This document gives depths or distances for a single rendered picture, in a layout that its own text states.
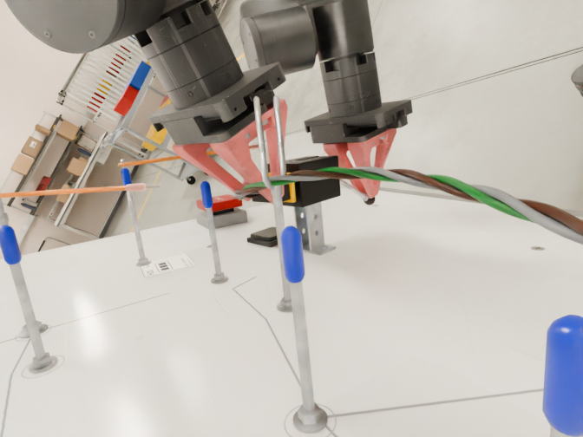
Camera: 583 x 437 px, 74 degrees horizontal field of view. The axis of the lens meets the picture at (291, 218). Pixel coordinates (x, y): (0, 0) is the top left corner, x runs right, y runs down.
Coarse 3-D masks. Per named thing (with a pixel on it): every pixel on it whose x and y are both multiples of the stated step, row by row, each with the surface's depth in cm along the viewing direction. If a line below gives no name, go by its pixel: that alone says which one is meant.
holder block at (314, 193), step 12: (312, 156) 39; (324, 156) 38; (336, 156) 37; (288, 168) 35; (300, 168) 34; (312, 168) 35; (312, 180) 35; (324, 180) 36; (336, 180) 38; (300, 192) 34; (312, 192) 35; (324, 192) 37; (336, 192) 38; (288, 204) 36; (300, 204) 35; (312, 204) 36
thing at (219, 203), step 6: (216, 198) 54; (222, 198) 54; (228, 198) 53; (234, 198) 53; (198, 204) 54; (216, 204) 51; (222, 204) 51; (228, 204) 52; (234, 204) 52; (240, 204) 53; (204, 210) 52; (216, 210) 51; (222, 210) 53; (228, 210) 53
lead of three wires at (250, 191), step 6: (270, 180) 25; (276, 180) 25; (246, 186) 27; (252, 186) 26; (258, 186) 26; (264, 186) 25; (240, 192) 27; (246, 192) 27; (252, 192) 32; (258, 192) 33; (240, 198) 29; (246, 198) 32
